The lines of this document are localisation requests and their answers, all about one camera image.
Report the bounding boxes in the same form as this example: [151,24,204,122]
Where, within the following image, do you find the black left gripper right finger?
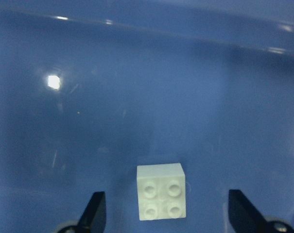
[228,189,293,233]

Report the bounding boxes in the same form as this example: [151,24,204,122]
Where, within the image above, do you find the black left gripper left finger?
[77,191,106,233]

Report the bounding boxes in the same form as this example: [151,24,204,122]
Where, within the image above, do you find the white block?
[137,163,186,221]

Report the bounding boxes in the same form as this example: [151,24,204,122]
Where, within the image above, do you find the blue plastic tray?
[0,0,294,233]

